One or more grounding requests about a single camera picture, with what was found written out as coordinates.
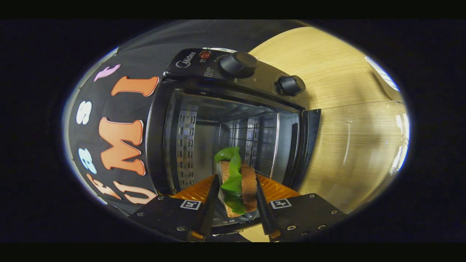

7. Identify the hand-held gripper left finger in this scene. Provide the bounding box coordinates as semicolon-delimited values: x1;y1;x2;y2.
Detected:
129;175;221;242

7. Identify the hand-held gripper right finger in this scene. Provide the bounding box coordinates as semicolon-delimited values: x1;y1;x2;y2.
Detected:
255;175;348;242

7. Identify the lettuce bread sandwich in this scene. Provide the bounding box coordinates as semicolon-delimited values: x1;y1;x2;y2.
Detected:
214;147;259;219

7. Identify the black toaster oven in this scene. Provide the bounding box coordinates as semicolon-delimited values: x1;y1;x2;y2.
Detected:
146;48;409;235

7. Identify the white rectangular dish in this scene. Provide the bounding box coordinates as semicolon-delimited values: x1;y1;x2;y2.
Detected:
365;56;401;102

